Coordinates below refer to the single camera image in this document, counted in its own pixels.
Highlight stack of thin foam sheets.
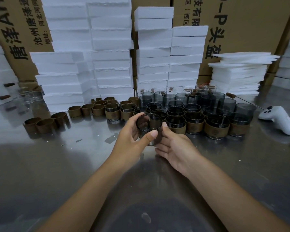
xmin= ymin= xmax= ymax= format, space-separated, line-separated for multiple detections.
xmin=208 ymin=52 xmax=280 ymax=96

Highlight tall stack white foam blocks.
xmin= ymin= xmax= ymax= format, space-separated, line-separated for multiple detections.
xmin=30 ymin=0 xmax=134 ymax=112

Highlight white game controller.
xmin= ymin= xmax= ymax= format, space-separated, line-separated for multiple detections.
xmin=258 ymin=105 xmax=290 ymax=136

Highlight group of brown sleeve rings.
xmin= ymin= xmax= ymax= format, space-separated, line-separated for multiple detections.
xmin=23 ymin=96 xmax=140 ymax=134

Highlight large printed cardboard box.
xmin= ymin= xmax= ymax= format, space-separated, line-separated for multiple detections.
xmin=171 ymin=0 xmax=290 ymax=76

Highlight person's right forearm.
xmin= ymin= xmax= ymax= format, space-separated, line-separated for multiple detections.
xmin=186 ymin=157 xmax=290 ymax=232

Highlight brown-handled metal rod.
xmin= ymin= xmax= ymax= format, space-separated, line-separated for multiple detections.
xmin=226 ymin=92 xmax=265 ymax=110

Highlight bunch of clear plastic cups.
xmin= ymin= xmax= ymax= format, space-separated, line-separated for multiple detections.
xmin=14 ymin=88 xmax=45 ymax=104

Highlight person's left hand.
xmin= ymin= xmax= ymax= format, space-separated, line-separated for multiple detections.
xmin=109 ymin=112 xmax=159 ymax=172

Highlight cluster of transparent plastic cups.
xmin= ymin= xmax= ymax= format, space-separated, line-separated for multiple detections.
xmin=135 ymin=84 xmax=257 ymax=123

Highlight stepped stack white foam blocks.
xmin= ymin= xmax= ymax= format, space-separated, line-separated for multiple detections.
xmin=134 ymin=6 xmax=209 ymax=91

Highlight person's right hand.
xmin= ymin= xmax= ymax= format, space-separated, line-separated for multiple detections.
xmin=154 ymin=122 xmax=203 ymax=178

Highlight person's left forearm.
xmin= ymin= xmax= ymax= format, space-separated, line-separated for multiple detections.
xmin=37 ymin=161 xmax=136 ymax=232

